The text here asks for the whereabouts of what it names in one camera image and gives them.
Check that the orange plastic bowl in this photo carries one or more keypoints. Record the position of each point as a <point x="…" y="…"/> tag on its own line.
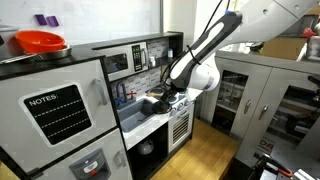
<point x="40" y="41"/>

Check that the toy refrigerator with chalkboard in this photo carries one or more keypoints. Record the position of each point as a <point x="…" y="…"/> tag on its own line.
<point x="100" y="113"/>

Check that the whiteboard panel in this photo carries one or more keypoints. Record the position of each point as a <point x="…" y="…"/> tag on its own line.
<point x="100" y="16"/>

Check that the black white toy kitchen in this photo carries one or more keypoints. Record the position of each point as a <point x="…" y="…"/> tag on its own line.
<point x="83" y="55"/>

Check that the gray toy sink basin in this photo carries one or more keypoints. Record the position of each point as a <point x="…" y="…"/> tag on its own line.
<point x="133" y="116"/>

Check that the small gray cup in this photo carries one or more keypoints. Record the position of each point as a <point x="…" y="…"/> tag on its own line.
<point x="152" y="62"/>

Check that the gray toy faucet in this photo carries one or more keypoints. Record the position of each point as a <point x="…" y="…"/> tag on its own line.
<point x="119" y="87"/>

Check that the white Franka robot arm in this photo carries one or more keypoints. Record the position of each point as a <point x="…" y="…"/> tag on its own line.
<point x="260" y="23"/>

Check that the metal container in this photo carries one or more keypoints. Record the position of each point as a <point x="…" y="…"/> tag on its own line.
<point x="314" y="48"/>

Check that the small white bottle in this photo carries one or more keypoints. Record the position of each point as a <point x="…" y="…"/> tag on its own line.
<point x="170" y="53"/>

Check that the white toy oven door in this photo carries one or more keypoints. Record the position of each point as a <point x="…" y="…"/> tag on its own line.
<point x="173" y="140"/>

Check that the toy microwave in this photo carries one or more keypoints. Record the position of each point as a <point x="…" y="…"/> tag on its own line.
<point x="123" y="71"/>

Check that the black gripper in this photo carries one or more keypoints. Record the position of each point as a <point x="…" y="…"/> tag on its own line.
<point x="173" y="93"/>

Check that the small cardboard box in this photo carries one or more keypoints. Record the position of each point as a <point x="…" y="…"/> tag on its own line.
<point x="283" y="48"/>

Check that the white sign red letters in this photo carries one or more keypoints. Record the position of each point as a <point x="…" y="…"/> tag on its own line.
<point x="266" y="146"/>

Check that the gray glass door cabinet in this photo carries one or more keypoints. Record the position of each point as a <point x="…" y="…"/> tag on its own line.
<point x="260" y="76"/>

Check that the purple magnet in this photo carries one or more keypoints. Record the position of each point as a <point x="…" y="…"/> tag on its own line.
<point x="41" y="20"/>
<point x="52" y="21"/>

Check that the small blue object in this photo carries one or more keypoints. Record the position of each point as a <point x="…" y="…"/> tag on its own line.
<point x="228" y="12"/>

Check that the red object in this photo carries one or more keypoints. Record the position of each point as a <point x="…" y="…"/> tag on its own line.
<point x="308" y="32"/>

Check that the black frying pan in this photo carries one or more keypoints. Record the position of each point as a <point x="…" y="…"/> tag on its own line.
<point x="166" y="111"/>

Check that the fridge door with dispenser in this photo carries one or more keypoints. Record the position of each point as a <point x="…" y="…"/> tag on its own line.
<point x="113" y="143"/>

